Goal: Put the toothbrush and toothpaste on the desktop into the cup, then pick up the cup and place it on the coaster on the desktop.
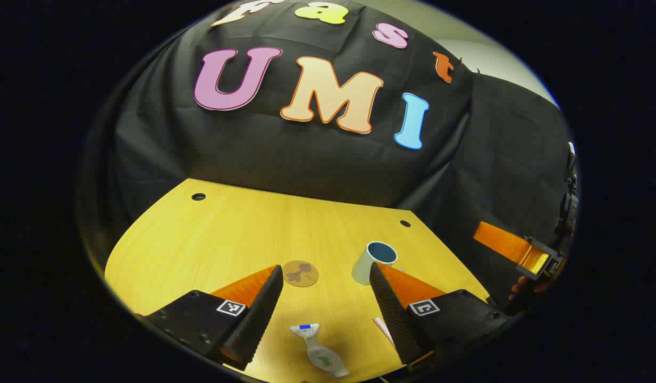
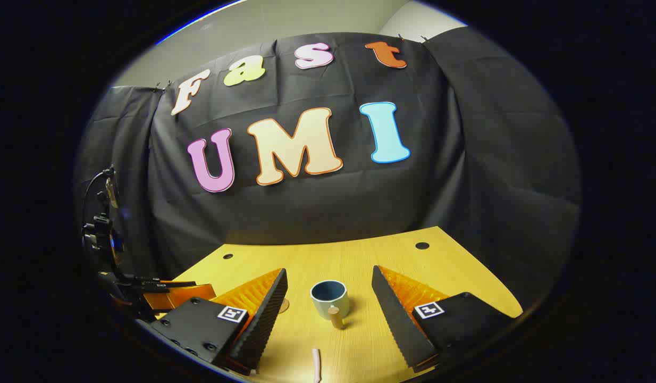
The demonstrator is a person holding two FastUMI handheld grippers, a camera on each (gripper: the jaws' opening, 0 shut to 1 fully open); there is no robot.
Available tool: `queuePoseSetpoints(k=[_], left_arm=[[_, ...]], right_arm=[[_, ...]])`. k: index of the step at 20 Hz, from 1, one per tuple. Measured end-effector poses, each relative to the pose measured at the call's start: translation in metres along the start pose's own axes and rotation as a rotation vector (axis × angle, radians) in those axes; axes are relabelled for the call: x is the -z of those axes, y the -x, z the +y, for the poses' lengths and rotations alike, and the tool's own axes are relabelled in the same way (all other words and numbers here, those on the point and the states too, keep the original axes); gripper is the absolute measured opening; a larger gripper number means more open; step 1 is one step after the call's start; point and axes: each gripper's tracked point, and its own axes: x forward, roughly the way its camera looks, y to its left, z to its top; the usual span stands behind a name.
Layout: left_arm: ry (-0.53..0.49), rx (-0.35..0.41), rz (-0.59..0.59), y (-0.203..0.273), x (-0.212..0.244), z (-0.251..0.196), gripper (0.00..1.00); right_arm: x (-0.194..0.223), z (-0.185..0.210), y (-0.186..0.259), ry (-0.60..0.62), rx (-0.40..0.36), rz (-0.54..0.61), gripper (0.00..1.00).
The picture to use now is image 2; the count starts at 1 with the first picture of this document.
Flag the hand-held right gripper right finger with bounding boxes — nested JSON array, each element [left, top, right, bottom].
[[371, 265, 515, 373]]

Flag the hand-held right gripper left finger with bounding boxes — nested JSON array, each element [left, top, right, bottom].
[[150, 268, 289, 376]]

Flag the pale green cup wooden handle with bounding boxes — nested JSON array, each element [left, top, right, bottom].
[[310, 280, 351, 330]]

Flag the wooden desktop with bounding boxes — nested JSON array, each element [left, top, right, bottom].
[[147, 226, 524, 383]]

